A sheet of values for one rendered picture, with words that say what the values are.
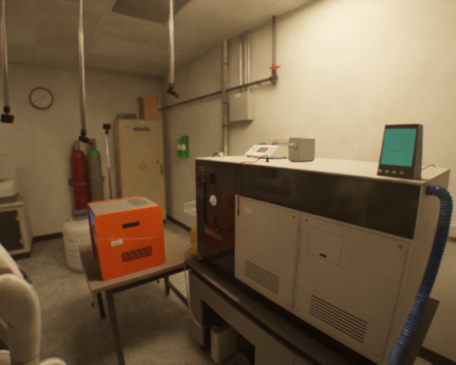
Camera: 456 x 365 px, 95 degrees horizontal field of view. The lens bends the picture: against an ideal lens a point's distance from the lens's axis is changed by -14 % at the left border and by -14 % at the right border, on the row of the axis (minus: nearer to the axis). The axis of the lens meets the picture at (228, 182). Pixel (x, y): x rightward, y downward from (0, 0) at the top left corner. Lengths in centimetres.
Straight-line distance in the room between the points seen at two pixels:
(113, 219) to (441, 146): 210
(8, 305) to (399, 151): 106
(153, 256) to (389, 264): 137
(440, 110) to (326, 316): 145
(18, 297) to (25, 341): 12
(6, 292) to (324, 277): 93
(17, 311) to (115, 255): 103
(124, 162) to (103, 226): 283
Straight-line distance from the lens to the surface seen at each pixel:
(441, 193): 84
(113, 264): 166
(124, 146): 430
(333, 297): 101
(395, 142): 86
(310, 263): 101
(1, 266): 64
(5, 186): 403
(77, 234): 319
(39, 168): 455
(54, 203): 463
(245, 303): 133
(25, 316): 68
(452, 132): 192
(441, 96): 195
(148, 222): 163
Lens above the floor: 154
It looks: 9 degrees down
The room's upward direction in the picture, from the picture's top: straight up
